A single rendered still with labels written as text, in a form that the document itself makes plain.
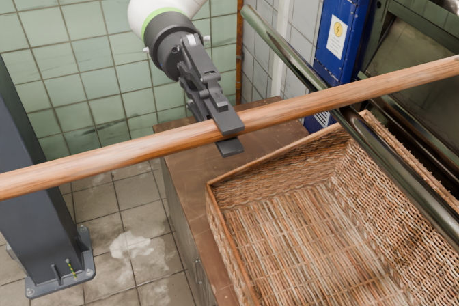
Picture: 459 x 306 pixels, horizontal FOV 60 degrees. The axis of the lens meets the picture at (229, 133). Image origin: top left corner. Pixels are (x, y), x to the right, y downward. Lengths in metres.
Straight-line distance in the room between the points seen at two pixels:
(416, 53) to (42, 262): 1.45
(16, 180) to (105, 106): 1.53
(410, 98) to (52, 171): 0.80
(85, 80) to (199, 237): 1.03
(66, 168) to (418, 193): 0.40
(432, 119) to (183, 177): 0.73
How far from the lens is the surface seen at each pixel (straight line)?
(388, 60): 1.09
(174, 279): 1.75
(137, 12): 0.76
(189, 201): 1.22
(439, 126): 0.99
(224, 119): 0.50
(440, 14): 0.96
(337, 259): 1.13
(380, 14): 1.10
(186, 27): 0.67
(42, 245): 1.66
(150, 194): 2.03
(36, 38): 1.81
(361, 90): 0.59
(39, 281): 1.84
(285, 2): 1.49
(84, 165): 0.49
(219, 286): 1.07
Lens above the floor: 1.53
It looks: 42 degrees down
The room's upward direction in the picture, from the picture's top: straight up
